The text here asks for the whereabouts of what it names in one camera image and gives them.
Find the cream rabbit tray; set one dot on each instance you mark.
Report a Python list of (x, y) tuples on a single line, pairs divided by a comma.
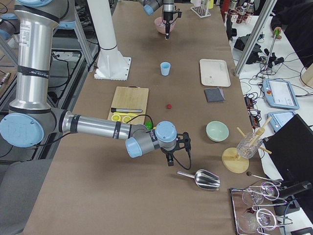
[(214, 73)]

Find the wooden glass tree stand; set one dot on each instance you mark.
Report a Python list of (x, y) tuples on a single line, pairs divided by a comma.
[(231, 159)]

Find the light blue plastic cup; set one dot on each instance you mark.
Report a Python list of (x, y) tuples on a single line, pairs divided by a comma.
[(165, 68)]

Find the aluminium frame post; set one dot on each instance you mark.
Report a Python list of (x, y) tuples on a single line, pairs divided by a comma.
[(264, 14)]

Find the wooden cutting board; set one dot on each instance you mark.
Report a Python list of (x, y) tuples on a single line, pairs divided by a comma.
[(130, 98)]

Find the white wire cup rack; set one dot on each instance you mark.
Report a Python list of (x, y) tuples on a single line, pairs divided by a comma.
[(201, 8)]

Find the clear crystal glass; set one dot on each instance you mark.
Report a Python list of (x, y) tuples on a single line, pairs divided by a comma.
[(246, 151)]

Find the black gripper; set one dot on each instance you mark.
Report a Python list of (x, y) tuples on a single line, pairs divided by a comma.
[(168, 152), (167, 16)]

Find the grey folded cloth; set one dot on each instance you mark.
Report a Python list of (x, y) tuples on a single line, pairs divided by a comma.
[(214, 95)]

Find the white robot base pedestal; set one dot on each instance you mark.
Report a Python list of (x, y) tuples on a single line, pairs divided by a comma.
[(111, 63)]

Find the yellow plastic knife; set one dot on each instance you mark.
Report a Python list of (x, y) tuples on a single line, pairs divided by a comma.
[(125, 114)]

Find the lemon half slice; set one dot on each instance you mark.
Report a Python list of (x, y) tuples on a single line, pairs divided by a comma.
[(116, 117), (126, 119)]

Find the green lime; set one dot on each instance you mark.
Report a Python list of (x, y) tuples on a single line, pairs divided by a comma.
[(149, 125)]

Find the black monitor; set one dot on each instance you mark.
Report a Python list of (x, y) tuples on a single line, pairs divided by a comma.
[(292, 150)]

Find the mint green bowl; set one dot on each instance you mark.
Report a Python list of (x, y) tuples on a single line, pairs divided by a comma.
[(217, 131)]

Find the steel ice scoop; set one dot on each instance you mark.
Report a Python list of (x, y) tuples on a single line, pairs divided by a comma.
[(204, 179)]

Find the pink bowl of ice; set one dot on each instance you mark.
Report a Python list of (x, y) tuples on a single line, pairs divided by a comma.
[(160, 25)]

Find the blue teach pendant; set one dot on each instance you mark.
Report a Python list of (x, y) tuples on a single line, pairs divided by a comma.
[(280, 94), (280, 118)]

